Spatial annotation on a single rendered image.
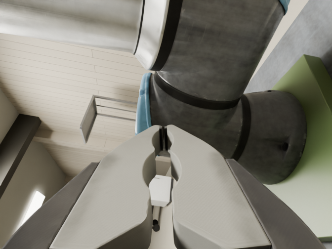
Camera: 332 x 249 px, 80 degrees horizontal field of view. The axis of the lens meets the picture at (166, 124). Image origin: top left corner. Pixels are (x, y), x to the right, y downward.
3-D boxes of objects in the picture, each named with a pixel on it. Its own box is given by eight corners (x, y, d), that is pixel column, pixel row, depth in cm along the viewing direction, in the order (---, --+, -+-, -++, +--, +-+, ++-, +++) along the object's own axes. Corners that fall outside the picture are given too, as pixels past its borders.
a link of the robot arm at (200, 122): (205, 132, 51) (136, 119, 49) (233, 69, 40) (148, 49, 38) (216, 183, 39) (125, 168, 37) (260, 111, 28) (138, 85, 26)
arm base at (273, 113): (239, 125, 54) (204, 118, 53) (287, 71, 39) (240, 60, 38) (251, 196, 43) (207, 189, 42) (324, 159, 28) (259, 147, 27)
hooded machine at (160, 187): (166, 209, 529) (111, 201, 515) (168, 185, 567) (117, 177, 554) (172, 201, 465) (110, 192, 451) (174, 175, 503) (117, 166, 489)
